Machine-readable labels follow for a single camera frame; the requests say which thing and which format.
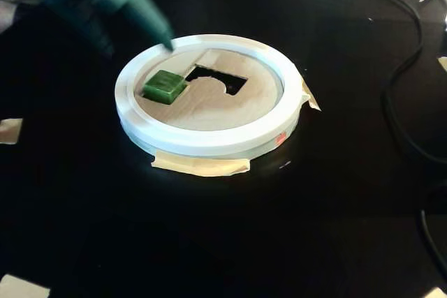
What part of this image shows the green wooden cube block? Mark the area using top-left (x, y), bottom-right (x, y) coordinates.
top-left (142, 69), bottom-right (186, 105)

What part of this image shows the beige tape piece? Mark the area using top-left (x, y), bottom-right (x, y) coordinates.
top-left (0, 273), bottom-right (52, 298)
top-left (0, 118), bottom-right (24, 145)
top-left (424, 286), bottom-right (447, 298)

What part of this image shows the long beige masking tape strip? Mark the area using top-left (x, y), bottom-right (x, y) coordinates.
top-left (151, 149), bottom-right (251, 177)

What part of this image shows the white round shape sorter box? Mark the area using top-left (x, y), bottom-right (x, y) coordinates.
top-left (114, 33), bottom-right (304, 158)

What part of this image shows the short beige masking tape strip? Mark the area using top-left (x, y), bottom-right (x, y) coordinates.
top-left (300, 76), bottom-right (322, 112)

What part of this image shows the short black cable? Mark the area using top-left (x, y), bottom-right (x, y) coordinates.
top-left (418, 209), bottom-right (447, 278)

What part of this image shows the long black cable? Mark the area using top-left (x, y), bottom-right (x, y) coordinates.
top-left (174, 0), bottom-right (447, 166)

